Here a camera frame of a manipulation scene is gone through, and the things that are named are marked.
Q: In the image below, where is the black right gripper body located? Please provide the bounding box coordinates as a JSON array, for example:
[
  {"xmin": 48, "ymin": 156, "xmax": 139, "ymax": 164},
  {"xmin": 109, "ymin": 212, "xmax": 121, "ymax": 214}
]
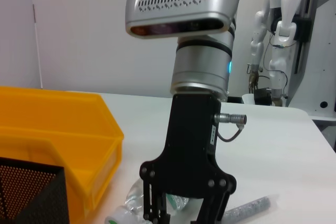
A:
[{"xmin": 139, "ymin": 93, "xmax": 237, "ymax": 199}]

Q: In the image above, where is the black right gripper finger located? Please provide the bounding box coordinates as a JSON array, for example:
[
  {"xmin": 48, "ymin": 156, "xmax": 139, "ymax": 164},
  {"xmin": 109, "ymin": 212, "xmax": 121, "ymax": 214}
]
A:
[
  {"xmin": 141, "ymin": 178, "xmax": 170, "ymax": 224},
  {"xmin": 191, "ymin": 191, "xmax": 234, "ymax": 224}
]

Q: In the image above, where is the clear green-label water bottle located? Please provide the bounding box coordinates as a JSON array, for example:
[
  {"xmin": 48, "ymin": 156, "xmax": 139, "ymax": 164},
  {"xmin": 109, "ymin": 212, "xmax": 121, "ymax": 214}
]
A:
[{"xmin": 104, "ymin": 179, "xmax": 190, "ymax": 224}]

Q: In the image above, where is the silver grey pen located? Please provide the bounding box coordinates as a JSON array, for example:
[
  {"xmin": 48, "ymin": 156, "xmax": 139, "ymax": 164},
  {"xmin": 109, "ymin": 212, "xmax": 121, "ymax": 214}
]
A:
[{"xmin": 223, "ymin": 194, "xmax": 279, "ymax": 221}]

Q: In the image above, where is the black mesh pen holder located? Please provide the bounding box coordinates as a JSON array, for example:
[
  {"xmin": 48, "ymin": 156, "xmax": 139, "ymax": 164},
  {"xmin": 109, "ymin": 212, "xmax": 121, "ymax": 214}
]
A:
[{"xmin": 0, "ymin": 156, "xmax": 70, "ymax": 224}]

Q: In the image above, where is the white round container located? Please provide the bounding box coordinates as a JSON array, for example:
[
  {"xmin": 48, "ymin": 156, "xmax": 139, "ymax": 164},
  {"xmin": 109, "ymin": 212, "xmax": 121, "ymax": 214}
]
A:
[{"xmin": 241, "ymin": 93, "xmax": 256, "ymax": 105}]

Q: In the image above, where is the small black box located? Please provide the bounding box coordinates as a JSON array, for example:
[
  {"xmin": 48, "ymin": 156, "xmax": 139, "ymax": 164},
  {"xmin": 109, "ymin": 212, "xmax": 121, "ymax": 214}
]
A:
[{"xmin": 253, "ymin": 87, "xmax": 272, "ymax": 105}]

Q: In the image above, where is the yellow plastic bin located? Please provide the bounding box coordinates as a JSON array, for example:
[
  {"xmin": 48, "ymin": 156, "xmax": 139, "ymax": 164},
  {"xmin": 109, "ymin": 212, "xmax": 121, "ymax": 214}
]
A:
[{"xmin": 0, "ymin": 86, "xmax": 124, "ymax": 224}]

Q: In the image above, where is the white humanoid robot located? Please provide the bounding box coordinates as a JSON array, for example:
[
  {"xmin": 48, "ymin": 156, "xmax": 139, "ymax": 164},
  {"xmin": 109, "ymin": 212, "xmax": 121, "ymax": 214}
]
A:
[{"xmin": 248, "ymin": 0, "xmax": 316, "ymax": 107}]

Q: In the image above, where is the right gripper plug and cable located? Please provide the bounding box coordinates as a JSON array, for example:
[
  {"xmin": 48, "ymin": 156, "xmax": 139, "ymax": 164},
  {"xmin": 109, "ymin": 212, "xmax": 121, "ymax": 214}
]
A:
[{"xmin": 213, "ymin": 112, "xmax": 248, "ymax": 142}]

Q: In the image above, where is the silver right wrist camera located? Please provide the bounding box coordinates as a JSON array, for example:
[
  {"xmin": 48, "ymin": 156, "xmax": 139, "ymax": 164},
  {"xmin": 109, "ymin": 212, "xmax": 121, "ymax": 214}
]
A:
[{"xmin": 124, "ymin": 0, "xmax": 243, "ymax": 40}]

